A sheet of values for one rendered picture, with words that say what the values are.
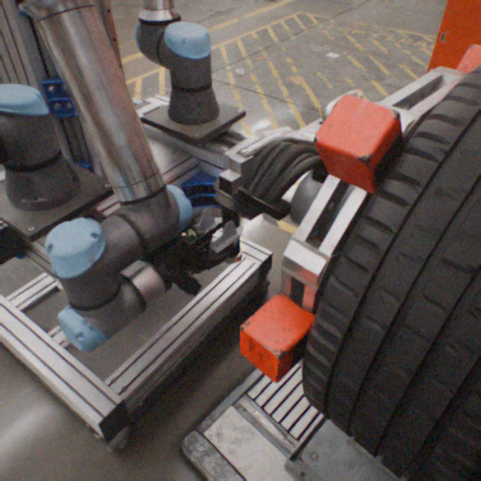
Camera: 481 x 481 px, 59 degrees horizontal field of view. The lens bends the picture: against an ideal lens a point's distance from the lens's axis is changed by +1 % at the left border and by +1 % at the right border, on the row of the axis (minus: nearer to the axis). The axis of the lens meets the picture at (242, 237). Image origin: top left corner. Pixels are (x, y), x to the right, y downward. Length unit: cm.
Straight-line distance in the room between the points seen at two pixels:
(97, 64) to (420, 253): 44
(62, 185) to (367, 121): 67
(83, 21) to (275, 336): 46
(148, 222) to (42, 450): 109
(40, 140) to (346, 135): 62
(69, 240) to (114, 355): 89
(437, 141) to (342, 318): 23
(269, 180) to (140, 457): 107
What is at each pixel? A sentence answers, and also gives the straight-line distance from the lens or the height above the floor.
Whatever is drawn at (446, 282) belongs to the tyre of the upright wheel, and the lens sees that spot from 48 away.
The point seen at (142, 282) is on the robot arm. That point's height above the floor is 88.
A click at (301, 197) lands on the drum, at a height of 88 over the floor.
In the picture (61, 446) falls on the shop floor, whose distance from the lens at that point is 158.
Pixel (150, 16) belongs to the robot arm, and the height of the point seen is 106.
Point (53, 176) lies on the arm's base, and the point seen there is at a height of 88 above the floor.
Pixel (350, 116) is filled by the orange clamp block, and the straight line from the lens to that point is 52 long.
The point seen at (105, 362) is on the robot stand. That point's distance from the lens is 143.
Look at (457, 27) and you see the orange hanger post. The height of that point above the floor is 108.
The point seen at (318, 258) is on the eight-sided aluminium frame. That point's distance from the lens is 57.
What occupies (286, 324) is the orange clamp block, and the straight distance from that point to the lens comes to 60.
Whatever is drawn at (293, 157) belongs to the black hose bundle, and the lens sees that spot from 64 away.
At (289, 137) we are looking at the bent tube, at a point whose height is 101.
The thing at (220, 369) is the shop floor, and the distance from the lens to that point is 159.
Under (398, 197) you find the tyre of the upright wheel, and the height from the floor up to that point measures 109.
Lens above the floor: 137
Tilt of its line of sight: 42 degrees down
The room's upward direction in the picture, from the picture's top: straight up
